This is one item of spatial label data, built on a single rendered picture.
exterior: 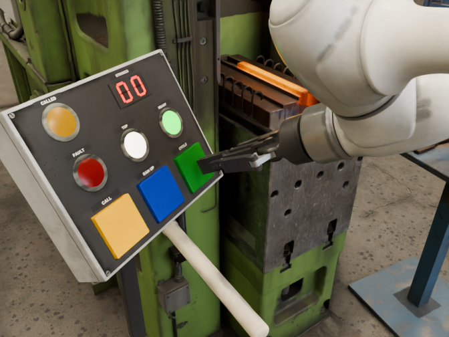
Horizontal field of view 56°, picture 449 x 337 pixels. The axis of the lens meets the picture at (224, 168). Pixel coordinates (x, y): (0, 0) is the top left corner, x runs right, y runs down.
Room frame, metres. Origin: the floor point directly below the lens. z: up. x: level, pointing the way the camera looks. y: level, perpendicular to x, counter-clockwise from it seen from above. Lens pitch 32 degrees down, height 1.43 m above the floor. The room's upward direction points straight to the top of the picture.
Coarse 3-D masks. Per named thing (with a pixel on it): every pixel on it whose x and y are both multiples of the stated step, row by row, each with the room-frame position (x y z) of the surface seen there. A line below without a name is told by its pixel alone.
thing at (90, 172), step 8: (88, 160) 0.54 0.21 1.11; (96, 160) 0.55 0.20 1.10; (80, 168) 0.53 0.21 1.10; (88, 168) 0.53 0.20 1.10; (96, 168) 0.54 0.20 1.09; (80, 176) 0.52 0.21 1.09; (88, 176) 0.53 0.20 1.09; (96, 176) 0.53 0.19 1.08; (88, 184) 0.52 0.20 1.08; (96, 184) 0.53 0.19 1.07
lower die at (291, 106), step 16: (224, 64) 1.33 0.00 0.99; (256, 64) 1.33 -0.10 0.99; (240, 80) 1.19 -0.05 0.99; (256, 80) 1.19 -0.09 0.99; (288, 80) 1.19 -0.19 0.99; (224, 96) 1.16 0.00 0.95; (240, 96) 1.10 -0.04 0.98; (256, 96) 1.09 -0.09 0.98; (272, 96) 1.07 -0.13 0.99; (288, 96) 1.07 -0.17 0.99; (256, 112) 1.03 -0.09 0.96; (272, 112) 0.99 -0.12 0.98; (288, 112) 1.02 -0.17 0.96; (272, 128) 0.99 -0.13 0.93
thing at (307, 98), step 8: (240, 64) 1.29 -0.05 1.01; (248, 64) 1.29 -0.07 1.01; (256, 72) 1.22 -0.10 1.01; (264, 72) 1.21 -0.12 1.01; (272, 80) 1.15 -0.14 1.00; (280, 80) 1.14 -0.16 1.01; (288, 88) 1.10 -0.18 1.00; (296, 88) 1.08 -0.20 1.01; (304, 88) 1.08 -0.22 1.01; (304, 96) 1.03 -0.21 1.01; (312, 96) 1.03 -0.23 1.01; (304, 104) 1.03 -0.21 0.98; (312, 104) 1.03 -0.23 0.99
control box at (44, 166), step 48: (48, 96) 0.57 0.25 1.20; (96, 96) 0.63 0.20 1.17; (144, 96) 0.70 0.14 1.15; (0, 144) 0.52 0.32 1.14; (48, 144) 0.52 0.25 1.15; (96, 144) 0.57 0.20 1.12; (48, 192) 0.48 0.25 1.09; (96, 192) 0.52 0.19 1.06; (96, 240) 0.47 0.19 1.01; (144, 240) 0.52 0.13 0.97
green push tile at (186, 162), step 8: (192, 144) 0.71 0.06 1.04; (184, 152) 0.68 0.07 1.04; (192, 152) 0.69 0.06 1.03; (200, 152) 0.71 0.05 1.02; (176, 160) 0.66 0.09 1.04; (184, 160) 0.67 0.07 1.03; (192, 160) 0.68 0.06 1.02; (184, 168) 0.66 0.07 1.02; (192, 168) 0.67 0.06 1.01; (184, 176) 0.65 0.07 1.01; (192, 176) 0.66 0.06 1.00; (200, 176) 0.67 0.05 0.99; (208, 176) 0.69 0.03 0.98; (192, 184) 0.65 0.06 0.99; (200, 184) 0.66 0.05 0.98; (192, 192) 0.64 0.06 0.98
